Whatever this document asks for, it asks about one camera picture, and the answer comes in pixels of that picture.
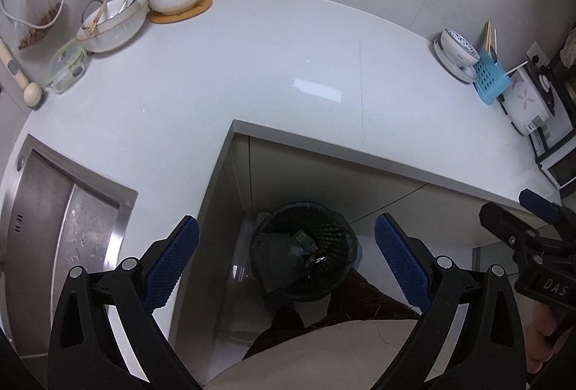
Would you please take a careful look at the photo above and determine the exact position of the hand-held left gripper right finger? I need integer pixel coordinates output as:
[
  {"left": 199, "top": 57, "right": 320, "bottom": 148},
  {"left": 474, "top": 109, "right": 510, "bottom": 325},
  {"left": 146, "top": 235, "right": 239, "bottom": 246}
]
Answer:
[{"left": 374, "top": 212, "right": 527, "bottom": 390}]

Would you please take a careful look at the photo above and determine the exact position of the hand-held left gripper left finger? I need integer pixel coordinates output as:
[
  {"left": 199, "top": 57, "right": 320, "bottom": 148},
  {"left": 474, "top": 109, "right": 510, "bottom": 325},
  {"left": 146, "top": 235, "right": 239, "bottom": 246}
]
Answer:
[{"left": 47, "top": 214, "right": 203, "bottom": 390}]

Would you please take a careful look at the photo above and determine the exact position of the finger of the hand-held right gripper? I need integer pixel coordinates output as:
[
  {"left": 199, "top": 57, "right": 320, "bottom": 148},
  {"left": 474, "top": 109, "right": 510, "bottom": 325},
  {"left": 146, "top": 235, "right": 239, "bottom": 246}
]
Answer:
[
  {"left": 478, "top": 202, "right": 541, "bottom": 265},
  {"left": 518, "top": 188, "right": 576, "bottom": 238}
]

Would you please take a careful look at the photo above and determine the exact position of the black trash bin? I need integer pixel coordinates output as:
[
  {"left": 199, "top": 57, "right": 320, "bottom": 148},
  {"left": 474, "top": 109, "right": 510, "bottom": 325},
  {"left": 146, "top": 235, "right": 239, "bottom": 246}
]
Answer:
[{"left": 249, "top": 202, "right": 361, "bottom": 303}]

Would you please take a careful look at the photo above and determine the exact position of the person's right hand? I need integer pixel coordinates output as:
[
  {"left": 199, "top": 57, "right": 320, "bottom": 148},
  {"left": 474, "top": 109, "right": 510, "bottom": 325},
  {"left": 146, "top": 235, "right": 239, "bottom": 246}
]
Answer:
[{"left": 526, "top": 304, "right": 559, "bottom": 375}]

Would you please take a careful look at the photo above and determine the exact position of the white microwave oven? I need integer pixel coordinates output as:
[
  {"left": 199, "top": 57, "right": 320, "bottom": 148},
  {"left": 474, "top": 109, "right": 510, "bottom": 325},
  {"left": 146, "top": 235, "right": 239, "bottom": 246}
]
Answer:
[{"left": 528, "top": 120, "right": 576, "bottom": 193}]

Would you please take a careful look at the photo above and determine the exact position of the white floral rice cooker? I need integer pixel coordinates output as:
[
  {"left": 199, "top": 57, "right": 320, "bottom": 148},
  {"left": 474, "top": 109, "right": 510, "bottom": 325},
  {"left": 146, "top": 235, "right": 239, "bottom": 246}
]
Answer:
[{"left": 503, "top": 63, "right": 559, "bottom": 136}]

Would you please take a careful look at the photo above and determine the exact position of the green white carton box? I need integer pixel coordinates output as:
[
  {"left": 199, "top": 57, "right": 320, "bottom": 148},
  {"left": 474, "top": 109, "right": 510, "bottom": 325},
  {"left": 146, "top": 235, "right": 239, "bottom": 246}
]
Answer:
[{"left": 292, "top": 229, "right": 316, "bottom": 251}]

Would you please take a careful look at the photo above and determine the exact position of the stainless steel sink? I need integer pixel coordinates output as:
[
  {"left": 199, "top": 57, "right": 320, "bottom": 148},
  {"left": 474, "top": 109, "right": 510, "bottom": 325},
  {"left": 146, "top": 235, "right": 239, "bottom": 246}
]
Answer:
[{"left": 0, "top": 133, "right": 139, "bottom": 357}]

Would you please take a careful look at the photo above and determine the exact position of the blue plastic cutlery holder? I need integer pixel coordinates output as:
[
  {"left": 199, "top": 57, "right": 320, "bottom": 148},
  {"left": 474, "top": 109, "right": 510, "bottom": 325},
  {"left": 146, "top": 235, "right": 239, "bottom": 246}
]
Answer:
[{"left": 472, "top": 49, "right": 512, "bottom": 106}]

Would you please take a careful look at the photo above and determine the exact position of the beige hanging cloth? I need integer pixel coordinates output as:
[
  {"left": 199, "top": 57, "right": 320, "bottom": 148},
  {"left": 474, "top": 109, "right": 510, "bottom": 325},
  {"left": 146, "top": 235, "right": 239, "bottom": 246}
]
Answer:
[{"left": 559, "top": 40, "right": 576, "bottom": 69}]

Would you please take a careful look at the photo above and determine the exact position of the blue striped plate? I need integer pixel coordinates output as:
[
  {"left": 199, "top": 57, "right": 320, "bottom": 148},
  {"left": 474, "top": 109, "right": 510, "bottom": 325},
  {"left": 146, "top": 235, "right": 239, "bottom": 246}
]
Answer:
[{"left": 433, "top": 39, "right": 478, "bottom": 84}]

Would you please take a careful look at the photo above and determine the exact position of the floral patterned bowl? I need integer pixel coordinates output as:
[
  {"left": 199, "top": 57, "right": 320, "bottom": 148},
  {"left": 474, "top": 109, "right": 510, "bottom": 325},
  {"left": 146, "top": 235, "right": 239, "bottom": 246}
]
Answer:
[{"left": 443, "top": 28, "right": 478, "bottom": 58}]

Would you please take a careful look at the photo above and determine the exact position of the glass food container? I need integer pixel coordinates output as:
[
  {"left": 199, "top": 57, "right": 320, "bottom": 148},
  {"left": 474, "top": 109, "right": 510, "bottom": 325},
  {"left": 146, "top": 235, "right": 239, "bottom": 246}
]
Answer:
[{"left": 45, "top": 38, "right": 88, "bottom": 94}]

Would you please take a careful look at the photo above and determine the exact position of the round wooden coaster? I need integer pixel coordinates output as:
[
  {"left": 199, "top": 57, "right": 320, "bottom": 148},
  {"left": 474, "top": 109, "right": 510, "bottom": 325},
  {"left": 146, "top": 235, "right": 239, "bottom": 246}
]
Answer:
[{"left": 148, "top": 0, "right": 213, "bottom": 24}]

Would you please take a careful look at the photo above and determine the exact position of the wooden chopstick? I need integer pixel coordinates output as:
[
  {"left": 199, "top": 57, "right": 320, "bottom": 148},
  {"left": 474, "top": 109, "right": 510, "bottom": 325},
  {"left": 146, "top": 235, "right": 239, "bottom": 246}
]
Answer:
[{"left": 87, "top": 0, "right": 110, "bottom": 35}]

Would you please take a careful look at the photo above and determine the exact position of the clear plastic bag of nuts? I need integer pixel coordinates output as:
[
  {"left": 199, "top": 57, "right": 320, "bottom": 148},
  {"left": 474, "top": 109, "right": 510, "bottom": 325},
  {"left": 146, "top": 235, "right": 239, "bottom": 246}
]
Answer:
[{"left": 4, "top": 0, "right": 64, "bottom": 51}]

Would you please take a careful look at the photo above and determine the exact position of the wall socket with black plug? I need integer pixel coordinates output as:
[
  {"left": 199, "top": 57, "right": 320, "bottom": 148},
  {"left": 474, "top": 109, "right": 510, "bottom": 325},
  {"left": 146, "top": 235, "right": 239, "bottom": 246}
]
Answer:
[{"left": 526, "top": 41, "right": 547, "bottom": 66}]

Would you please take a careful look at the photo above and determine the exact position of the white bowl with wire strainer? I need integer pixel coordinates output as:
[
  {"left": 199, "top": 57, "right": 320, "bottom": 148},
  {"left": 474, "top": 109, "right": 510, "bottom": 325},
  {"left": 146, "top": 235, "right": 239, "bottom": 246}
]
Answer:
[{"left": 76, "top": 0, "right": 149, "bottom": 54}]

